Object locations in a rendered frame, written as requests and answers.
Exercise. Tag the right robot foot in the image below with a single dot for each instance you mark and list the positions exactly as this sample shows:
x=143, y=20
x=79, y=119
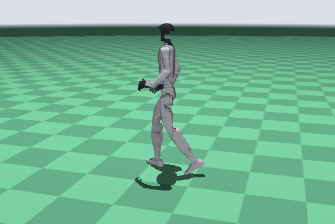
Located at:
x=158, y=162

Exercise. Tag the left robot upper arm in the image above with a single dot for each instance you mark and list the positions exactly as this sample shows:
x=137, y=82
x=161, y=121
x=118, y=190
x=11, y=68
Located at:
x=165, y=53

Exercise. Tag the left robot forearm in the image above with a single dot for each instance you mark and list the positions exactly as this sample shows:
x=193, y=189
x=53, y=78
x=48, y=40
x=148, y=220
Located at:
x=160, y=79

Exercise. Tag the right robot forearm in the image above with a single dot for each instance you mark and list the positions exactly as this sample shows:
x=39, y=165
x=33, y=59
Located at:
x=175, y=76

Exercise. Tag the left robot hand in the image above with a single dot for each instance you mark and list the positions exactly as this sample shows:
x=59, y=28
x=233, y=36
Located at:
x=142, y=85

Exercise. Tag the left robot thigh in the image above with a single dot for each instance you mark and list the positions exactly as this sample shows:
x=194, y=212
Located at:
x=166, y=113

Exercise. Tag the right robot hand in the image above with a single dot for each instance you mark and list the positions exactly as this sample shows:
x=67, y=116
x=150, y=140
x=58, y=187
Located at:
x=159, y=87

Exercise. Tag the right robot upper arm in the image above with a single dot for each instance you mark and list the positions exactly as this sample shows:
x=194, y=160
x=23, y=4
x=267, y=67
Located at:
x=177, y=66

